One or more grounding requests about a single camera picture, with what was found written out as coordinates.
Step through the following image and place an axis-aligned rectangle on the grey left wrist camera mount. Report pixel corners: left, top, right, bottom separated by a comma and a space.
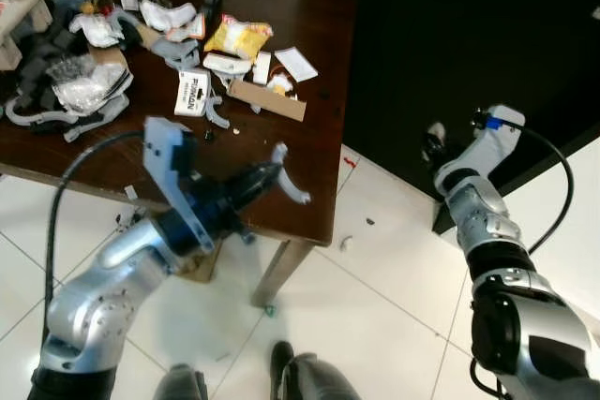
142, 117, 215, 253

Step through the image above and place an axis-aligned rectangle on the crumpled white tissue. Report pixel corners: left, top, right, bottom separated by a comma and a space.
69, 12, 125, 49

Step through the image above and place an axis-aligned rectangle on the flat white packet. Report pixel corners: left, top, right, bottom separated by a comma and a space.
202, 52, 253, 77

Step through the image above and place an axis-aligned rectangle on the white card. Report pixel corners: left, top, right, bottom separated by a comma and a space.
274, 46, 319, 83

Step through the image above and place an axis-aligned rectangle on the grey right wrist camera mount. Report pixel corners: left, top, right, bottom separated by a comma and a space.
457, 105, 526, 176

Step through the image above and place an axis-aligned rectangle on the grey robot leg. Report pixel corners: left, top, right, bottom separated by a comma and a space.
153, 364, 209, 400
270, 341, 362, 400

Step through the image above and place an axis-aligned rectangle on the grey plastic piece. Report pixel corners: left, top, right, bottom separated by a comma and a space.
148, 33, 203, 70

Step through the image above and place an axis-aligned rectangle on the small brown cardboard box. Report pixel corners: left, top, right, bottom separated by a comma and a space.
178, 239, 223, 285

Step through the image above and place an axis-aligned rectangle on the clear plastic bag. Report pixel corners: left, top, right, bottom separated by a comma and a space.
50, 53, 130, 112

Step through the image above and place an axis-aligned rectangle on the white curved plastic piece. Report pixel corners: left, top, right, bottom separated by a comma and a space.
272, 143, 311, 205

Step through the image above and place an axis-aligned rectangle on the black cloth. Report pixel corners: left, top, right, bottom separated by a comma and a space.
0, 25, 59, 106

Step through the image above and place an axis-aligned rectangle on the white box with black print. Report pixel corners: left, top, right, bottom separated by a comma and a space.
174, 68, 213, 118

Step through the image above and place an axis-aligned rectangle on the yellow snack bag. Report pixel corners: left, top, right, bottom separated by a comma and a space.
203, 14, 274, 63

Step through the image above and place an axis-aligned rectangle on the grey right robot leg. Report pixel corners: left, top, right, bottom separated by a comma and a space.
270, 341, 362, 400

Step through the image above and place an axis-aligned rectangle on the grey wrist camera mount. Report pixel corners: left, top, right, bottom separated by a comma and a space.
457, 105, 526, 176
142, 117, 215, 253

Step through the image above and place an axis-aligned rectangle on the small grey plastic hook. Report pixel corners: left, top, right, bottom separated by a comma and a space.
203, 94, 232, 130

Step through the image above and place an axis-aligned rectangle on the crumpled white paper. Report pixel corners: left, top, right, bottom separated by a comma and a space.
141, 0, 199, 34

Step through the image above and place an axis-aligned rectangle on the small narrow white packet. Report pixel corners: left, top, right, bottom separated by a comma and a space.
251, 51, 274, 86

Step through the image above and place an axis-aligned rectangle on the grey left robot leg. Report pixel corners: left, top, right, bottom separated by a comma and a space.
153, 364, 209, 400

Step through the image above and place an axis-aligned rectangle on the grey curved plastic frame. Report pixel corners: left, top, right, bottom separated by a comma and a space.
4, 91, 132, 144

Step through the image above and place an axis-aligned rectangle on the brown cardboard strip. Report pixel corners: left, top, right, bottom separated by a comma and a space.
227, 78, 308, 123

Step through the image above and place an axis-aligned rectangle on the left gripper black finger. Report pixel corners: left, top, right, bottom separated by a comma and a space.
227, 185, 278, 216
228, 162, 284, 197

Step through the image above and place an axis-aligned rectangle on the dark wooden table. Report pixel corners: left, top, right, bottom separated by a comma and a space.
0, 0, 357, 307

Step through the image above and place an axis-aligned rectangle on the black bottle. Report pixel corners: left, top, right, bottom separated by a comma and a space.
201, 0, 226, 34

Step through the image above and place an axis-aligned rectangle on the small orange white wrapper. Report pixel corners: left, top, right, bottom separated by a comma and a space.
267, 72, 296, 99

